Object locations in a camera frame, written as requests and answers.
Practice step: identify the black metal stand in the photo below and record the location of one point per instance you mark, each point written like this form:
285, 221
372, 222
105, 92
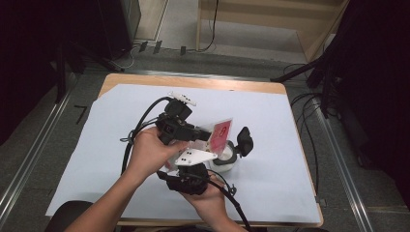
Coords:
296, 72

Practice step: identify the person's left hand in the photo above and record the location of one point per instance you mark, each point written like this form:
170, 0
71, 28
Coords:
148, 154

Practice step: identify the red and white powder pouch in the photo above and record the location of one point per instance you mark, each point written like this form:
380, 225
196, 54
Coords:
220, 135

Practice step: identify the light wooden frame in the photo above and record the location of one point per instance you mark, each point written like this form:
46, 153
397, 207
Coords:
257, 16

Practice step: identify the person's right hand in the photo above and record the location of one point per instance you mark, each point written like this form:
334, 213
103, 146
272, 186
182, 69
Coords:
212, 201

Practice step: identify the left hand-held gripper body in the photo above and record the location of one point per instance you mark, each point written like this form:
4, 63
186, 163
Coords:
174, 125

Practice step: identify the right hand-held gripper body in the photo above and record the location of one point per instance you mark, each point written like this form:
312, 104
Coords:
193, 180

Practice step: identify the black cabinet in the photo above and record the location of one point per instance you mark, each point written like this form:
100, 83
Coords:
112, 25

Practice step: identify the short metal floor rail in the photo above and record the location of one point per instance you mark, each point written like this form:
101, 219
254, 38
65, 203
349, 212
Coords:
193, 74

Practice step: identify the clear container with black lid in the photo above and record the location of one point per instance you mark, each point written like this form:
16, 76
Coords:
225, 167

